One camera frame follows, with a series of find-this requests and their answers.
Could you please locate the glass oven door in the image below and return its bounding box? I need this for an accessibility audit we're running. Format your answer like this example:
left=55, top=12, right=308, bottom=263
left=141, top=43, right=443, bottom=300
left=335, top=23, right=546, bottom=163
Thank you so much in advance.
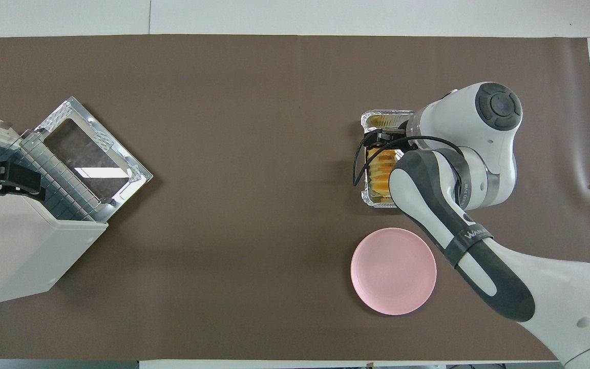
left=33, top=96, right=154, bottom=208

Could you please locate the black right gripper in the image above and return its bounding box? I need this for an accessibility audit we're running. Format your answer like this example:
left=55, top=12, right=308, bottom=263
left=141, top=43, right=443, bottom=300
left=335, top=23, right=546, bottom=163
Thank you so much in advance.
left=364, top=129, right=409, bottom=150

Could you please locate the aluminium foil tray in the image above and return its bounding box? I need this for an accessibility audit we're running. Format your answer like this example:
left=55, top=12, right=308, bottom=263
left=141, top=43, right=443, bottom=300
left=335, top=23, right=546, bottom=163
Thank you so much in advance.
left=360, top=109, right=414, bottom=209

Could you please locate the white toaster oven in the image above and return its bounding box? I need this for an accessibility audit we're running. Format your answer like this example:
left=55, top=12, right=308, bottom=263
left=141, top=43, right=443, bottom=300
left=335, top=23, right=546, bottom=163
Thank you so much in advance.
left=0, top=108, right=109, bottom=306

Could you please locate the golden bread loaf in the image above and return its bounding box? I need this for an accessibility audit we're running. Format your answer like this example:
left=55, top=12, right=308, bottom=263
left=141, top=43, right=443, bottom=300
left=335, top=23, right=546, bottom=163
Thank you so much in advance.
left=367, top=146, right=396, bottom=198

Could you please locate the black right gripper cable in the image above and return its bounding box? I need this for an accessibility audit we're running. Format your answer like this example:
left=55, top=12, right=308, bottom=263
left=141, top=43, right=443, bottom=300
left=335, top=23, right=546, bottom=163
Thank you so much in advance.
left=352, top=134, right=465, bottom=188

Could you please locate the pink round plate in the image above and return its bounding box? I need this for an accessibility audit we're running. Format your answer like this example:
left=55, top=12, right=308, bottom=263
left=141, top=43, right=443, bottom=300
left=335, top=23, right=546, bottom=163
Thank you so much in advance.
left=350, top=228, right=437, bottom=316

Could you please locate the brown table mat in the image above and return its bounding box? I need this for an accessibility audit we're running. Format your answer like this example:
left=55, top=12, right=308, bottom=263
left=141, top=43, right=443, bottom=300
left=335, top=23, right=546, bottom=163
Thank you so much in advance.
left=0, top=34, right=590, bottom=362

